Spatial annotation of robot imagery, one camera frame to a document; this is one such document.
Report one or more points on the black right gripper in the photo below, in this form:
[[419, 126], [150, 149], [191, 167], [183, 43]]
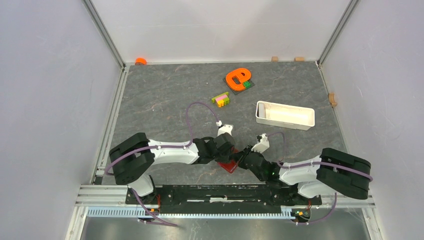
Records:
[[240, 157]]

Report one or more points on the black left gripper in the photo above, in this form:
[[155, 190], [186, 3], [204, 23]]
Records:
[[227, 158]]

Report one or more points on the red leather card holder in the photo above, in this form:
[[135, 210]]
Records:
[[233, 161]]

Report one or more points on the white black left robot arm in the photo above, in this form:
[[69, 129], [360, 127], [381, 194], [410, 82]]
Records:
[[130, 160]]

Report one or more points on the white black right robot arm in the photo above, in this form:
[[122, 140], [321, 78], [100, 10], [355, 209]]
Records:
[[331, 172]]

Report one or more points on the colourful block stack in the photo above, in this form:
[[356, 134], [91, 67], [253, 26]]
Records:
[[221, 100]]

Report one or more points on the white plastic tray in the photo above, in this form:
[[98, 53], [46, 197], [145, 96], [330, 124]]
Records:
[[285, 116]]

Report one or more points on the green small block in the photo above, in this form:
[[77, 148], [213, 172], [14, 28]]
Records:
[[247, 84]]

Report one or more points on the orange letter e shape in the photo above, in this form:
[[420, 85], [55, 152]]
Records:
[[242, 74]]

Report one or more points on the wooden curved piece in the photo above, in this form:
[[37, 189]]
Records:
[[332, 99]]

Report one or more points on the wooden block right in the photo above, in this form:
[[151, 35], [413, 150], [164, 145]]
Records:
[[299, 59]]

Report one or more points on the orange round cap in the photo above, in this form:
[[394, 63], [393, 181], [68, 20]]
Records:
[[140, 61]]

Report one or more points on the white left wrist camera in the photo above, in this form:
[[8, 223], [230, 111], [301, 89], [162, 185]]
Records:
[[224, 128]]

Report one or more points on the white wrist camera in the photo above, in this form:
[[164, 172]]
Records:
[[262, 144], [224, 128]]

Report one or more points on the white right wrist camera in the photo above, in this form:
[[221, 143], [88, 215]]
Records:
[[262, 144]]

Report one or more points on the dark square base plate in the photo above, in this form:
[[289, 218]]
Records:
[[237, 82]]

